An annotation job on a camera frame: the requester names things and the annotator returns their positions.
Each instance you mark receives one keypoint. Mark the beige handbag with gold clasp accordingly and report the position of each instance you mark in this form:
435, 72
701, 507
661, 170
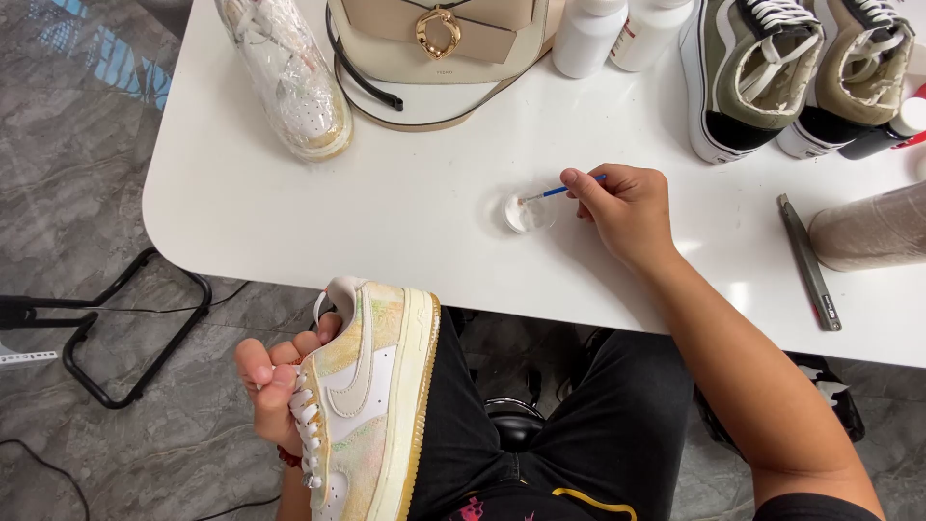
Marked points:
441, 36

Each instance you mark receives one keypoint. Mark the red plastic object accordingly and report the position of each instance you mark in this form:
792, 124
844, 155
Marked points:
913, 139

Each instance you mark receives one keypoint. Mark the person's right hand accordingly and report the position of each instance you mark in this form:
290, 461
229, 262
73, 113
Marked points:
636, 210

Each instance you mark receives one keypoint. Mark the grey metal hand tool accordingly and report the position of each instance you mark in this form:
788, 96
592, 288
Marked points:
809, 264

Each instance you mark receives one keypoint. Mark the brown paper roll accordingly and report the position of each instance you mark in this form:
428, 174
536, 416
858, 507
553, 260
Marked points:
872, 228

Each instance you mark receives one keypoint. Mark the plain white plastic bottle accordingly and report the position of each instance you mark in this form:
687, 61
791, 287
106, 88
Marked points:
586, 36

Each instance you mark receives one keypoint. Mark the pastel yellow white sneaker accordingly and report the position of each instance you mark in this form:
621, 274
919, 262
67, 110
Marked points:
362, 391

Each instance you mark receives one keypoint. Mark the olive green black sneaker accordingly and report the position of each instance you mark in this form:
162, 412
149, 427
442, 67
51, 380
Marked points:
861, 79
738, 79

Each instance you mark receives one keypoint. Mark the person's left hand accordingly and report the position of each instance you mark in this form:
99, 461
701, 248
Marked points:
271, 412

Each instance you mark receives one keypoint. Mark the black bottle with white cap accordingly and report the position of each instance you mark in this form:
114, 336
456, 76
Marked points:
872, 141

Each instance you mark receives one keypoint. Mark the plastic-wrapped white sneaker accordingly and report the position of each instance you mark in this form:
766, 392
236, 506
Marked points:
289, 79

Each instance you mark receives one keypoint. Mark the person's black printed shirt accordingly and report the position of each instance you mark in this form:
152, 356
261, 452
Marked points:
506, 508

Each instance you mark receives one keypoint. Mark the black and white shoe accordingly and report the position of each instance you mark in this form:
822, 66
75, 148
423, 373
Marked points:
839, 405

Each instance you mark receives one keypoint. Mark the small clear plastic cup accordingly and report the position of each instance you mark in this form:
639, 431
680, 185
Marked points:
528, 215

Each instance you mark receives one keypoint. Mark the white bottle with red label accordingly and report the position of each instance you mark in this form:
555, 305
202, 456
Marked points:
647, 32

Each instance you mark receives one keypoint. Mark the white perforated bar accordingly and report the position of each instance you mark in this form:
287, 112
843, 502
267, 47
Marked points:
29, 357

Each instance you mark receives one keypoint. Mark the black stool seat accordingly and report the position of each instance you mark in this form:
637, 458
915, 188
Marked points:
513, 427

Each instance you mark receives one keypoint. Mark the thin blue brush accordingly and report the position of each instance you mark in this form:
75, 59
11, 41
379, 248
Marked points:
546, 194

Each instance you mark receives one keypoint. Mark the black metal floor stand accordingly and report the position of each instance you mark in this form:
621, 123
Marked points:
173, 340

